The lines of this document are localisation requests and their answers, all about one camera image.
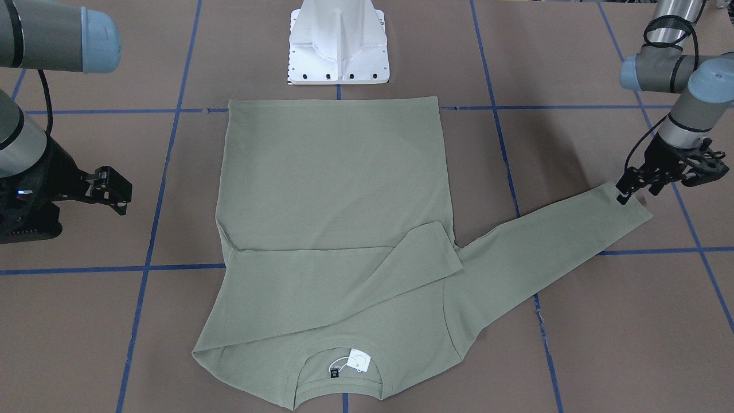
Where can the olive green long-sleeve shirt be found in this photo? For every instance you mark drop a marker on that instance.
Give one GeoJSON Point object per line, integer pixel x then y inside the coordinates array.
{"type": "Point", "coordinates": [336, 224]}

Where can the white shirt hang tag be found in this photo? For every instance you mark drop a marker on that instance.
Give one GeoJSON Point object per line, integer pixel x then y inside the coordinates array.
{"type": "Point", "coordinates": [356, 359]}

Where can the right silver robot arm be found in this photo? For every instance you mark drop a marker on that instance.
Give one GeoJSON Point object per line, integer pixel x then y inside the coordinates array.
{"type": "Point", "coordinates": [48, 36]}

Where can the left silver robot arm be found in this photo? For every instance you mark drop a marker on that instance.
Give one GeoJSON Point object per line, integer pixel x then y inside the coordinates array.
{"type": "Point", "coordinates": [670, 61]}

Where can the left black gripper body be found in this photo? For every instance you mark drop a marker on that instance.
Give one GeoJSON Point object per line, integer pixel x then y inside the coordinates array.
{"type": "Point", "coordinates": [663, 152]}

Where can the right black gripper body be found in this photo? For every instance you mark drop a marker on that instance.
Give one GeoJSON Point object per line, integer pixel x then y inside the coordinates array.
{"type": "Point", "coordinates": [59, 174]}

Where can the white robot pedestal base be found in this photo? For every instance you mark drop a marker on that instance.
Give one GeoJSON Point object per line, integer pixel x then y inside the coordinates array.
{"type": "Point", "coordinates": [338, 42]}

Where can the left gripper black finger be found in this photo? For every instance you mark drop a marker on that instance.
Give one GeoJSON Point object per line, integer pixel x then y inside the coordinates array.
{"type": "Point", "coordinates": [631, 181]}

